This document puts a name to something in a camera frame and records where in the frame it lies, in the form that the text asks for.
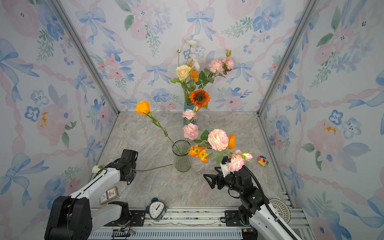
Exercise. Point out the aluminium rail frame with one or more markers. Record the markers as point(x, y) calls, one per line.
point(192, 217)

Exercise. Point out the white round perforated disc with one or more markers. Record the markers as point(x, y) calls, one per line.
point(282, 209)

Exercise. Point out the orange poppy flower stem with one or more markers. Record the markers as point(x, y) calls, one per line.
point(194, 75)

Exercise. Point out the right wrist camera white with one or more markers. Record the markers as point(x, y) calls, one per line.
point(225, 170)

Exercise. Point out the clear glass vase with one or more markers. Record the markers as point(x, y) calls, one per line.
point(181, 150)

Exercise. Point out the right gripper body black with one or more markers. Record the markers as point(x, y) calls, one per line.
point(218, 180)

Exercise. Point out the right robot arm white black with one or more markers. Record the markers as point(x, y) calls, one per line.
point(256, 209)

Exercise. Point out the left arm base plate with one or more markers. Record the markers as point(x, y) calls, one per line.
point(133, 218)

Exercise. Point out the pink carnation flower stem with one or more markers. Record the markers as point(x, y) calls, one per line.
point(216, 68)

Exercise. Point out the orange rose bud stem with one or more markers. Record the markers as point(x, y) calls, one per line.
point(144, 108)

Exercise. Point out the colourful small flower toy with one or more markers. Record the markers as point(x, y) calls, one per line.
point(263, 161)

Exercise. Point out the cream yellow rose stem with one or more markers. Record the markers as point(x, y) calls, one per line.
point(186, 81)

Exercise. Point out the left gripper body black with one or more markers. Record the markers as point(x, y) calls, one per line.
point(130, 173)

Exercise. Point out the pink rose flower stem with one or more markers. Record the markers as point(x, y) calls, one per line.
point(218, 142)

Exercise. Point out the white flower stem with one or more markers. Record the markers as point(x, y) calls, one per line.
point(190, 55)

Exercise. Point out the playing card box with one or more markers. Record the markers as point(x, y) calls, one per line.
point(108, 195)

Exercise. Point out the teal ceramic vase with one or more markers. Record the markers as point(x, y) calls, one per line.
point(189, 115)

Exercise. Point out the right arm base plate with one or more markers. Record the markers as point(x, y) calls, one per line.
point(238, 218)

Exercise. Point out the orange ranunculus flower bunch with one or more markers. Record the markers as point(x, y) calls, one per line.
point(201, 152)

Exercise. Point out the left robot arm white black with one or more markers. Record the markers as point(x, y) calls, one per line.
point(72, 217)

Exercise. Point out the orange sunflower stem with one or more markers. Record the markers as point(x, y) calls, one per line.
point(200, 98)

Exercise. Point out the teal alarm clock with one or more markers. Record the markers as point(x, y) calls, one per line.
point(156, 209)

